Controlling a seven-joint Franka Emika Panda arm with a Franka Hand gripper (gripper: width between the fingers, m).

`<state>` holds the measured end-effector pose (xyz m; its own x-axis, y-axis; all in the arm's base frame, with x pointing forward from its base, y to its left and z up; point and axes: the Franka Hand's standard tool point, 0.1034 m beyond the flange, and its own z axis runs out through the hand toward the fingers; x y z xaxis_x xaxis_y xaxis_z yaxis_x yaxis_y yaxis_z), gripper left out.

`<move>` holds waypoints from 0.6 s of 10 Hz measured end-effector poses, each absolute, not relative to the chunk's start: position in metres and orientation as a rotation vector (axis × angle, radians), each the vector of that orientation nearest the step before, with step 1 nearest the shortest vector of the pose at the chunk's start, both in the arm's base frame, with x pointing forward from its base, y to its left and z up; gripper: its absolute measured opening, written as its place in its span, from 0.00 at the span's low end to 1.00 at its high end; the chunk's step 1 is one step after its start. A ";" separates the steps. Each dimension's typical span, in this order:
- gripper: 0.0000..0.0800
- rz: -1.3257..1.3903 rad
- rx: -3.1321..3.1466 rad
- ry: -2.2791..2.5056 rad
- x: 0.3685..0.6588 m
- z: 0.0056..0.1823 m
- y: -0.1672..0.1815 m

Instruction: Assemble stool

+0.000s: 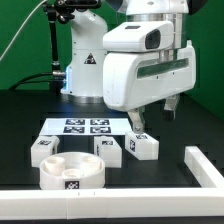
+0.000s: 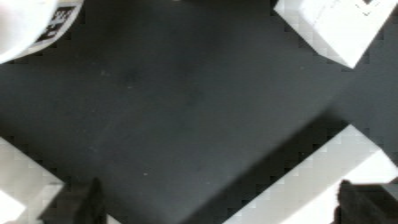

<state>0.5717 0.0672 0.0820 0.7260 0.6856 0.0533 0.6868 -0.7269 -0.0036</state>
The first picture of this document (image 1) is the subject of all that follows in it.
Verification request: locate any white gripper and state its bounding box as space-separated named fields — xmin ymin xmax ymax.
xmin=103 ymin=40 xmax=196 ymax=134

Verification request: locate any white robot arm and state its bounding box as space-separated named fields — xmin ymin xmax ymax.
xmin=63 ymin=0 xmax=208 ymax=133

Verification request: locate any white marker sheet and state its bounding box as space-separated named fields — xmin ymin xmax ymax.
xmin=40 ymin=118 xmax=131 ymax=136

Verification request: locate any white L-shaped fence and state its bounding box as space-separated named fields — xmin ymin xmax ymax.
xmin=0 ymin=146 xmax=224 ymax=220

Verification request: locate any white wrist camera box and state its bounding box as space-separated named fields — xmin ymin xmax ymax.
xmin=103 ymin=21 xmax=174 ymax=52

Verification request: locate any black cable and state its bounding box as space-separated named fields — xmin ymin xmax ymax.
xmin=8 ymin=72 xmax=67 ymax=91

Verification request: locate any white cable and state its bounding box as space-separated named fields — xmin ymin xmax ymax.
xmin=0 ymin=0 xmax=48 ymax=63

